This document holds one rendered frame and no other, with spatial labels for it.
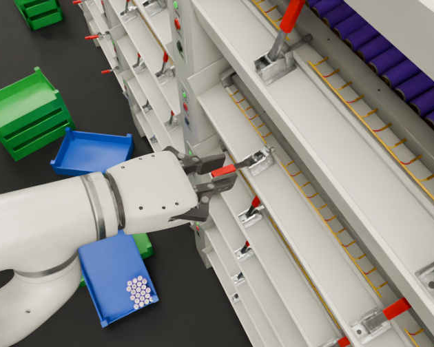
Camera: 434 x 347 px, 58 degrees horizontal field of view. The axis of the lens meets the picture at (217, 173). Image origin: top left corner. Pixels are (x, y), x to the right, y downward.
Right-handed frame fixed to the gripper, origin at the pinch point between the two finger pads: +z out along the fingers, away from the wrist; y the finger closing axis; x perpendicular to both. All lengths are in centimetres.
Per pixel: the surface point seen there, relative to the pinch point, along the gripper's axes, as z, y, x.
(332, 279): 7.2, 19.9, -0.8
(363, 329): 6.9, 26.7, -0.7
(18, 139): -23, -101, -92
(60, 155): -8, -92, -96
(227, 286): 25, -5, -75
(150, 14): 6.1, -42.3, -0.7
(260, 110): 10.4, -6.8, 3.8
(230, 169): 2.0, 0.2, 0.5
